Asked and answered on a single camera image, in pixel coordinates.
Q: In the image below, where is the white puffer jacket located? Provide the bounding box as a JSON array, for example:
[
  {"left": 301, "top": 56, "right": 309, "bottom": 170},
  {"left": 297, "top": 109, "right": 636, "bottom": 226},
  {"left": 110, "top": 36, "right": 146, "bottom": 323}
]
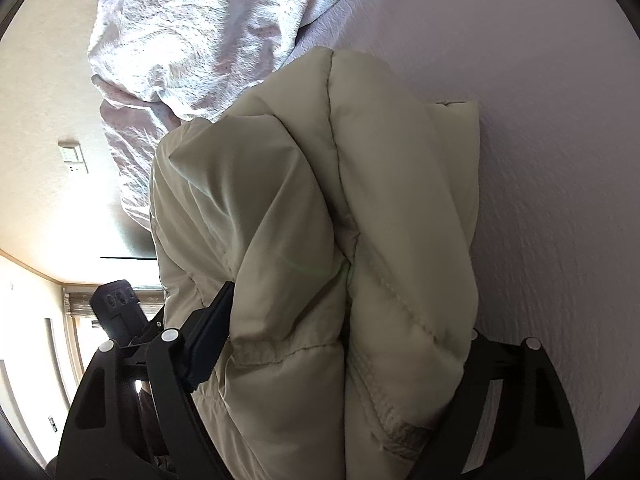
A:
[{"left": 149, "top": 46, "right": 482, "bottom": 480}]

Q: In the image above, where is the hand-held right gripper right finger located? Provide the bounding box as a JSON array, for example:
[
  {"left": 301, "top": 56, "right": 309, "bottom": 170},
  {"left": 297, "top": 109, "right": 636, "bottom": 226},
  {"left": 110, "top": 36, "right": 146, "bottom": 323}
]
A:
[{"left": 407, "top": 330, "right": 586, "bottom": 480}]

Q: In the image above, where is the pink floral duvet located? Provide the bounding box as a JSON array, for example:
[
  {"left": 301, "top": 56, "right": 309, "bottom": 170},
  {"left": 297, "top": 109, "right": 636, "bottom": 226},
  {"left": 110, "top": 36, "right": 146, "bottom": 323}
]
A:
[{"left": 87, "top": 0, "right": 386, "bottom": 233}]

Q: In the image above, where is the white wall switch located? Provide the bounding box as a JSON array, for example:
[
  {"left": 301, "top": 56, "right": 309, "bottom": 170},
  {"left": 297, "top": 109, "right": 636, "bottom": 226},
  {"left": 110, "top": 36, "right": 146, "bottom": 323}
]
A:
[{"left": 57, "top": 140, "right": 89, "bottom": 174}]

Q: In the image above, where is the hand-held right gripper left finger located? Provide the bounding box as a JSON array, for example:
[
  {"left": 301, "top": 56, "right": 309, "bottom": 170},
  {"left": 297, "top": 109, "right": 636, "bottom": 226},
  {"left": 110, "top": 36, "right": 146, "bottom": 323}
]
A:
[{"left": 57, "top": 280, "right": 236, "bottom": 480}]

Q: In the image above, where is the window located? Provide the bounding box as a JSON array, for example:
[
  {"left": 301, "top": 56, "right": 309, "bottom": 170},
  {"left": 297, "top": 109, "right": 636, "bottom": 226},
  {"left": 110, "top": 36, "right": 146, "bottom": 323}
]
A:
[{"left": 62, "top": 285, "right": 166, "bottom": 341}]

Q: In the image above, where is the lavender bed sheet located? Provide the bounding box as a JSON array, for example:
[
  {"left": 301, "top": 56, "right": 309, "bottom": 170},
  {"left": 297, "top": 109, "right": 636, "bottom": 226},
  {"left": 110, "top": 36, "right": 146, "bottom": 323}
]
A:
[{"left": 300, "top": 0, "right": 640, "bottom": 480}]

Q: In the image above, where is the white door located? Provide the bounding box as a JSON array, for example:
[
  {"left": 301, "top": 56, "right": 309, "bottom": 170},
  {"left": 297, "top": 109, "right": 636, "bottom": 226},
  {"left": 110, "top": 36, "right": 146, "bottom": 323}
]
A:
[{"left": 42, "top": 316, "right": 87, "bottom": 413}]

